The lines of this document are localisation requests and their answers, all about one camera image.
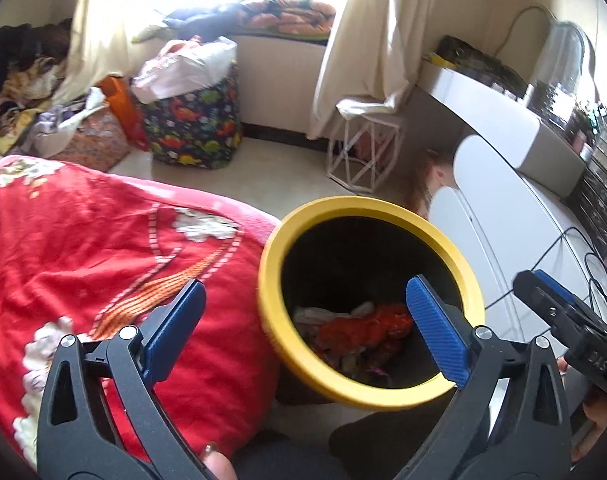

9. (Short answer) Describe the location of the large white plastic bag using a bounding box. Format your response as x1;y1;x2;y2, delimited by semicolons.
130;40;239;103

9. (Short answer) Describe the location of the dark green bag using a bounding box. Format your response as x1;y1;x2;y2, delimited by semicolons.
433;35;527;96

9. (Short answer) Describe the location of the grey wall cable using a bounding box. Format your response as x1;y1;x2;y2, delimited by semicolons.
498;5;554;61

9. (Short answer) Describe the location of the lavender cloth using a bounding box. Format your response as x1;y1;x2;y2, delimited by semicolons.
33;87;109;156

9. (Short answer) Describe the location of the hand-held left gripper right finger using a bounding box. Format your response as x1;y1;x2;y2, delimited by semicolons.
383;274;574;480

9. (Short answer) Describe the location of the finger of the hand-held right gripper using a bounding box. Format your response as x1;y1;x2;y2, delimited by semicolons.
533;270;581;311
514;270;569;331

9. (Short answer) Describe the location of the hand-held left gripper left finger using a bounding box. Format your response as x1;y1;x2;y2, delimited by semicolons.
37;278;219;480

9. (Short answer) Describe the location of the white cloth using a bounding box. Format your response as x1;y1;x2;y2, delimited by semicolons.
336;97;409;122

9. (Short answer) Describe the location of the red floral blanket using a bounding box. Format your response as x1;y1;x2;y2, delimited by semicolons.
0;155;284;471

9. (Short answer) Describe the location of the cream curtain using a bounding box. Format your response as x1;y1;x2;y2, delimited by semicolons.
53;0;159;106
306;0;464;141

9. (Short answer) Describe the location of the person's left hand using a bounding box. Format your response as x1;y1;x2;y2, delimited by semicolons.
198;441;239;480

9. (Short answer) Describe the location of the yellow rimmed black trash bin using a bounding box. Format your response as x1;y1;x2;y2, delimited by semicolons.
257;196;485;412

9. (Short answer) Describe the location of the pink floral fabric bag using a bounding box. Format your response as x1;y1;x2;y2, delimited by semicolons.
48;110;131;173

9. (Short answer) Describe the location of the dinosaur print laundry basket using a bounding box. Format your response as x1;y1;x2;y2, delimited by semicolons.
143;62;244;170

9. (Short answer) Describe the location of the white desk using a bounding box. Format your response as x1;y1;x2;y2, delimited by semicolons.
418;57;589;197

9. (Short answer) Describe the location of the pile of dark clothes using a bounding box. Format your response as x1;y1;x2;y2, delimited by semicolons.
0;17;84;156

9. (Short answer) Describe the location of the arched mirror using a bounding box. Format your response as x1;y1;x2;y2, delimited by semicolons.
526;20;597;126

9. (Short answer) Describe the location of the orange bag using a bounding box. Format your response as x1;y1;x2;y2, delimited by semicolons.
98;76;149;153

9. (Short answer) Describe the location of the red plastic bag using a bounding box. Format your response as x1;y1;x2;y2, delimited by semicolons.
318;302;414;356

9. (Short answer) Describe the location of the small white plastic bag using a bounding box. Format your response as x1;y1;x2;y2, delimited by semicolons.
292;302;379;333

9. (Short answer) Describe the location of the black cable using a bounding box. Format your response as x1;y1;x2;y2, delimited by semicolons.
483;225;607;311

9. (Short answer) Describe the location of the person's right hand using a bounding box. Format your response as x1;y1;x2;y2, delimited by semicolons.
557;359;607;466

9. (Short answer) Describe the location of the orange haired doll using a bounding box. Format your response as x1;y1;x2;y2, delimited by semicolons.
408;147;459;216

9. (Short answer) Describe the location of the white wire side table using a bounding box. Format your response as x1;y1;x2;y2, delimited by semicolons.
326;99;407;196

